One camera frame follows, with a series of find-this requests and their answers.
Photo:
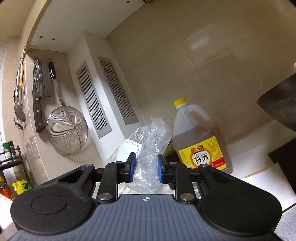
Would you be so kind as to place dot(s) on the green lid spice jar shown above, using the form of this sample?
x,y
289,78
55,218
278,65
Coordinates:
x,y
7,151

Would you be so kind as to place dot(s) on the clear plastic bag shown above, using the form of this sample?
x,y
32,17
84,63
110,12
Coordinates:
x,y
147,142

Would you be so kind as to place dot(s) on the black spice rack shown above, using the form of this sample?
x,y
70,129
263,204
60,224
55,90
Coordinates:
x,y
15,161

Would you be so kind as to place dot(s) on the white patterned cloth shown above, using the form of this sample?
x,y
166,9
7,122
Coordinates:
x,y
255,168

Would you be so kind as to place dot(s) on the hanging ladle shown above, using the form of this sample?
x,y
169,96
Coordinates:
x,y
20,116

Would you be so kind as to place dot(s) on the yellow green snack bag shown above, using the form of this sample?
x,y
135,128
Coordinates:
x,y
21,186

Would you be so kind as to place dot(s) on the large cooking wine jug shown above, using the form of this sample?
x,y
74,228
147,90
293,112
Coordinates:
x,y
197,140

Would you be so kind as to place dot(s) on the kitchen cleaver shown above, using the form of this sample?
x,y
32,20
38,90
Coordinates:
x,y
41,88

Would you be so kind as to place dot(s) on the wall vent grille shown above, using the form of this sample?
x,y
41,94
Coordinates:
x,y
93,103
126,110

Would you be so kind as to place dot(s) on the black wok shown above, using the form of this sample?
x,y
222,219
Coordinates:
x,y
279,102

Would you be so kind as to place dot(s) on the steel mesh strainer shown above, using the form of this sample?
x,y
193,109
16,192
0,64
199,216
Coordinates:
x,y
67,129

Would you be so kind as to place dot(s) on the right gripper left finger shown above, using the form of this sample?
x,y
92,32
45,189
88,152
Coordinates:
x,y
111,176

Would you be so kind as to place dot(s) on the black gas stove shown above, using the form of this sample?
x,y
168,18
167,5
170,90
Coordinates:
x,y
285,156

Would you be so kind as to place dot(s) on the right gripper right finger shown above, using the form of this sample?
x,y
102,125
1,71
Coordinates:
x,y
180,176

